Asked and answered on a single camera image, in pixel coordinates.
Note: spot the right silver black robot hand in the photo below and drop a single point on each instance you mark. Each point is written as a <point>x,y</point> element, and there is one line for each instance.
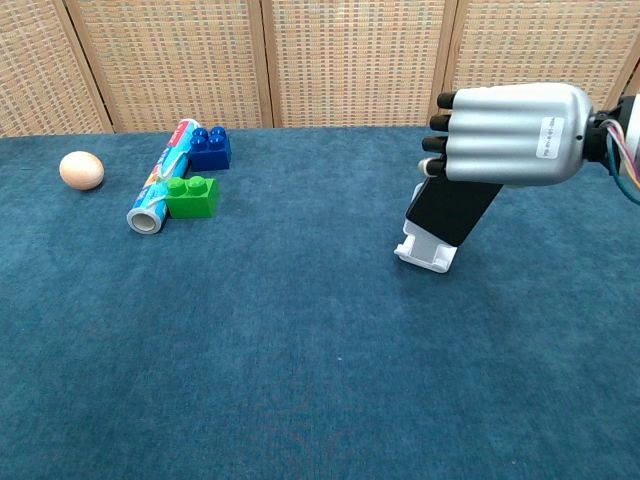
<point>515,140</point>

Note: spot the black smartphone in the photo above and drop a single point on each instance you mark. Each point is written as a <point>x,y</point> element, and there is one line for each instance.
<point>450,210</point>

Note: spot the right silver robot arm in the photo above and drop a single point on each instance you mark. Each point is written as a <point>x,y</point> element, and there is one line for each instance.
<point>622,140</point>

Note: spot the white phone stand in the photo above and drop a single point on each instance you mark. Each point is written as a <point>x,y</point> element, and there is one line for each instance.
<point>425,250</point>

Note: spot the woven folding screen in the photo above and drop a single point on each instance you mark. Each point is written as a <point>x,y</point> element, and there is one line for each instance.
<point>300,60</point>

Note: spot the blue table mat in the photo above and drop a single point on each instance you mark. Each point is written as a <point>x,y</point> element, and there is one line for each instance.
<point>300,325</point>

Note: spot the blue toy building block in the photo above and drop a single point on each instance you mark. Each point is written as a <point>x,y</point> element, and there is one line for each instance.
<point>211,148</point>

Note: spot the green toy building block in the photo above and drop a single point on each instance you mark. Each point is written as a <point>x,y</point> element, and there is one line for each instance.
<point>192,197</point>

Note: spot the blue plastic wrap roll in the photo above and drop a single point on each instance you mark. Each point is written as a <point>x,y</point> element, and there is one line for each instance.
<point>162,177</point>

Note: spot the beige egg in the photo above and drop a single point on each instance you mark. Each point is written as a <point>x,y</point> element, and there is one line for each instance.
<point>82,170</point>

